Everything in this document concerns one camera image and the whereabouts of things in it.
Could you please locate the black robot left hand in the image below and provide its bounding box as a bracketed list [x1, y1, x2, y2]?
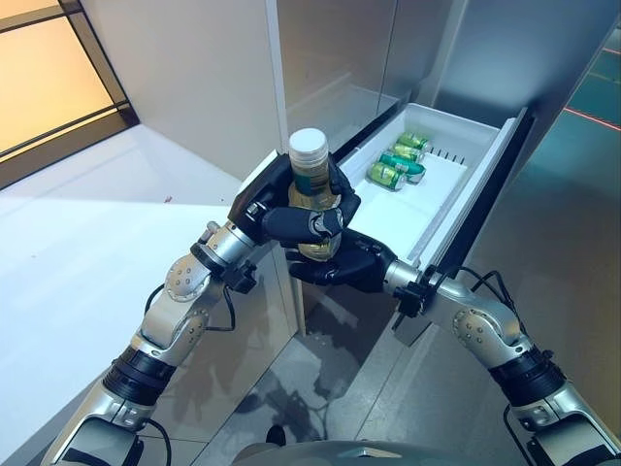
[226, 149, 363, 244]

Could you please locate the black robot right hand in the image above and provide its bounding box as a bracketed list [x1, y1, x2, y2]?
[283, 230, 397, 295]

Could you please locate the yellow drink bottle white cap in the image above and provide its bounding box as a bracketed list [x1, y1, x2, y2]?
[286, 128, 348, 259]

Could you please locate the fridge drawer with white bin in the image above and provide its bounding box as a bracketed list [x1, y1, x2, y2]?
[332, 101, 536, 350]

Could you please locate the steel fridge drawer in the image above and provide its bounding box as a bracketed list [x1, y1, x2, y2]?
[303, 284, 400, 342]

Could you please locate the wide steel fridge door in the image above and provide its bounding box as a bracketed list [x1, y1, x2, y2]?
[276, 0, 412, 152]

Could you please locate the stainless steel fridge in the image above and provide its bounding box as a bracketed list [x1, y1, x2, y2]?
[274, 0, 486, 341]

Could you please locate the narrow steel fridge door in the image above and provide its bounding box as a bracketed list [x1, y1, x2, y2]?
[376, 0, 468, 117]

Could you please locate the light green drink can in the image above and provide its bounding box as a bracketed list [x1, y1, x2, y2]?
[395, 131, 433, 152]
[390, 142, 426, 164]
[369, 160, 409, 192]

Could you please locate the teal green drink can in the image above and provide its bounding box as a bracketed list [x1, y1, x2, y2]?
[378, 150, 428, 186]

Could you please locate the white tall cabinet panel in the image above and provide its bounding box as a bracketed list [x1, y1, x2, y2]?
[82, 0, 308, 337]

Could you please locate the grey robot torso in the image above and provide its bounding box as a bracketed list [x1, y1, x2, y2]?
[232, 438, 531, 466]

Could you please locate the white counter cabinet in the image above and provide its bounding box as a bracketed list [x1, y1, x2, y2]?
[0, 120, 301, 466]

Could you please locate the grey tall cabinet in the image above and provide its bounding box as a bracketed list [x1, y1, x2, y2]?
[434, 0, 621, 273]

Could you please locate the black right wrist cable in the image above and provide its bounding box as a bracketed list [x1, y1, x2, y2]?
[394, 265, 519, 322]

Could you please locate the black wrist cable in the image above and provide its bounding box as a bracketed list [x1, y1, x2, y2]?
[394, 265, 519, 322]
[144, 260, 259, 337]

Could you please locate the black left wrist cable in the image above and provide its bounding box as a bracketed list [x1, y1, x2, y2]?
[144, 260, 259, 337]

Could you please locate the amber glass window black frame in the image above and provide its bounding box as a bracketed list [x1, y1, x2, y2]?
[0, 0, 141, 191]

